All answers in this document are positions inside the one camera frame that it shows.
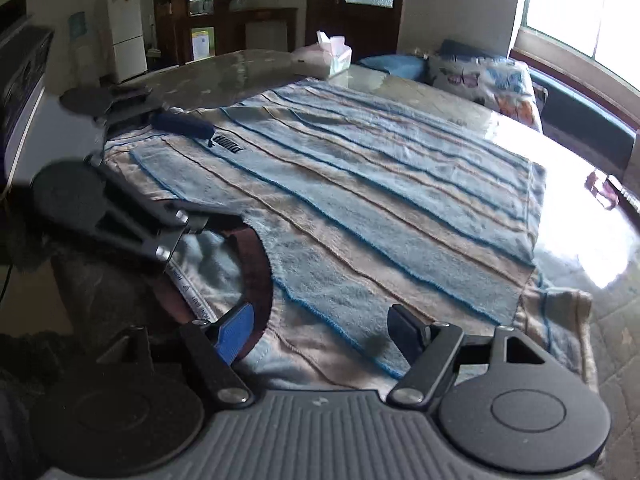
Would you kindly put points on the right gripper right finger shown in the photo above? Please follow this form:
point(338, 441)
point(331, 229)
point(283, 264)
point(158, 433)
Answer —
point(430, 350)

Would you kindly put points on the quilted grey table cover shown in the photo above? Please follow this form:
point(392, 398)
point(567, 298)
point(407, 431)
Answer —
point(580, 245)

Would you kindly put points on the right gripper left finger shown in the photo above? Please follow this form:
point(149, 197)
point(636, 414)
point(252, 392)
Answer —
point(213, 347)

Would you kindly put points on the dark wooden door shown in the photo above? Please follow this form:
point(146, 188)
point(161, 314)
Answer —
point(370, 27)

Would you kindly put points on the dark wooden cabinet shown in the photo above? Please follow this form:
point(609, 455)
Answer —
point(187, 30)

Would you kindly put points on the blue sofa bench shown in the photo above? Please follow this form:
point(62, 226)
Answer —
point(568, 116)

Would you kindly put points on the black remote control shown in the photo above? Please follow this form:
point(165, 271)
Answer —
point(626, 200)

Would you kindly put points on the pink tissue box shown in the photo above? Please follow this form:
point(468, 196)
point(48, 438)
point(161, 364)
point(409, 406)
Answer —
point(326, 58)

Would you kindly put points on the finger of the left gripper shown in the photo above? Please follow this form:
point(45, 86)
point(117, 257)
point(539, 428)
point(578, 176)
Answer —
point(149, 231)
point(181, 124)

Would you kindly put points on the white refrigerator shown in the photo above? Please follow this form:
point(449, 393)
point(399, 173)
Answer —
point(123, 36)

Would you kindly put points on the butterfly print pillow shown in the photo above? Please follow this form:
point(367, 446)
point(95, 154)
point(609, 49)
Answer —
point(500, 84)

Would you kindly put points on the water dispenser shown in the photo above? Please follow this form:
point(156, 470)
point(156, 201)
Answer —
point(81, 51)

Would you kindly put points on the window with green frame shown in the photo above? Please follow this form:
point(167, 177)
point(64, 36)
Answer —
point(606, 31)

